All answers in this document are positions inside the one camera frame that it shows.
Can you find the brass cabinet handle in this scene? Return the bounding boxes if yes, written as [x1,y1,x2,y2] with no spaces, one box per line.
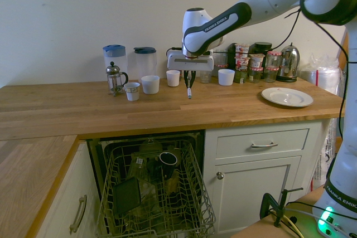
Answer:
[69,194,88,235]

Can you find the clear plastic bag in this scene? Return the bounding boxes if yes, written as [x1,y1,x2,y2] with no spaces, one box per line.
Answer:
[299,53,344,97]

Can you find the stainless steel kettle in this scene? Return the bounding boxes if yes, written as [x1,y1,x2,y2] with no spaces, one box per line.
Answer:
[276,42,301,84]

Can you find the wide white ceramic cup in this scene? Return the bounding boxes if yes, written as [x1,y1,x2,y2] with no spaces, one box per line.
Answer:
[141,75,161,95]

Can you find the wooden robot mounting board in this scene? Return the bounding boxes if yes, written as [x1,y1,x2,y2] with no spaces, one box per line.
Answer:
[230,187,327,238]

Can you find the yellow cable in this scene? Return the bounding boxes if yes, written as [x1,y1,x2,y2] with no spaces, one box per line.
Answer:
[281,212,304,238]

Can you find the strawberry yogurt pot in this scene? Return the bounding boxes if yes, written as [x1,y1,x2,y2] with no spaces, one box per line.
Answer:
[235,43,251,59]
[248,53,266,69]
[234,56,251,72]

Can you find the grey cable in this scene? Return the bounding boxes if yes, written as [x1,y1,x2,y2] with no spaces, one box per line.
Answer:
[286,201,357,224]

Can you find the silver wire dishwasher rack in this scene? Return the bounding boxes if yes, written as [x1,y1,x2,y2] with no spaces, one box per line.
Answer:
[95,138,217,238]

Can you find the clear glass container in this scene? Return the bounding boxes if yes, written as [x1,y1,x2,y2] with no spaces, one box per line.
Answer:
[127,150,149,178]

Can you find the black screw clamp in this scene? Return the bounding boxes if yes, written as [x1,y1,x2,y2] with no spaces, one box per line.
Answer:
[259,187,304,229]

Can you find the white cabinet drawer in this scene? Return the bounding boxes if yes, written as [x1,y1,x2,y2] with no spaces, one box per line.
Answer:
[215,128,310,160]

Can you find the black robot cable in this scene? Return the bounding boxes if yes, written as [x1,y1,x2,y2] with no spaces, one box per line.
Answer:
[269,6,351,144]

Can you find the black mug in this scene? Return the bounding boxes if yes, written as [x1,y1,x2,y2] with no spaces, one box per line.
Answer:
[158,151,179,181]

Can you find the tall black container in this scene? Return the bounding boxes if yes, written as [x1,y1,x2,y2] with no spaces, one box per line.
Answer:
[228,43,237,69]

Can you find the clear glass tumbler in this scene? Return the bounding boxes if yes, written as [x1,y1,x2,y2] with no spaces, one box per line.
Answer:
[199,70,213,84]

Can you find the white corner cabinet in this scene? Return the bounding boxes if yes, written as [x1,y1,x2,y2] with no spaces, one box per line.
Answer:
[35,139,102,238]

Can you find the white cabinet door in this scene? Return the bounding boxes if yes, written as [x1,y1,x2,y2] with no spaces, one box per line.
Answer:
[214,155,302,235]

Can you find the white dinner plate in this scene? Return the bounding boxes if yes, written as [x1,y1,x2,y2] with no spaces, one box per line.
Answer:
[260,87,315,108]

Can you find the small patterned paper cup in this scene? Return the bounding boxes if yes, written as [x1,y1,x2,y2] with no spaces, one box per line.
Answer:
[123,82,141,101]

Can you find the black-lid dark jar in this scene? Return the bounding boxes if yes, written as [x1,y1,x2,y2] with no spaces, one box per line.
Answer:
[253,41,273,56]

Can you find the silver drawer handle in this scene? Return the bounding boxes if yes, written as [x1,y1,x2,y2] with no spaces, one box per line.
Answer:
[249,142,279,149]

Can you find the blue-lid water filter jug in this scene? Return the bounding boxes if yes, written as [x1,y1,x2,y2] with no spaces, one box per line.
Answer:
[102,44,128,83]

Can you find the printed plastic package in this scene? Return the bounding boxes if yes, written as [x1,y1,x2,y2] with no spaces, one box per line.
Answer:
[310,118,340,195]

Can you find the clear pitcher dark blue lid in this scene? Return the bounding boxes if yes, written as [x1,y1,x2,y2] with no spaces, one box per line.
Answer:
[133,46,158,81]

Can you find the built-in dishwasher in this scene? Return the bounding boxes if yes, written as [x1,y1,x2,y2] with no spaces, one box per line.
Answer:
[85,129,217,238]

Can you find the black square tray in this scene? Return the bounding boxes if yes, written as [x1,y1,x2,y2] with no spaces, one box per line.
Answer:
[112,176,141,216]

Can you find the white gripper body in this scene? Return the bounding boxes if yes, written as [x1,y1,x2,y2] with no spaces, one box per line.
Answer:
[167,50,215,72]

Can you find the glass French press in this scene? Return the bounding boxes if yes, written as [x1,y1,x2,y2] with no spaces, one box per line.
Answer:
[105,61,129,98]

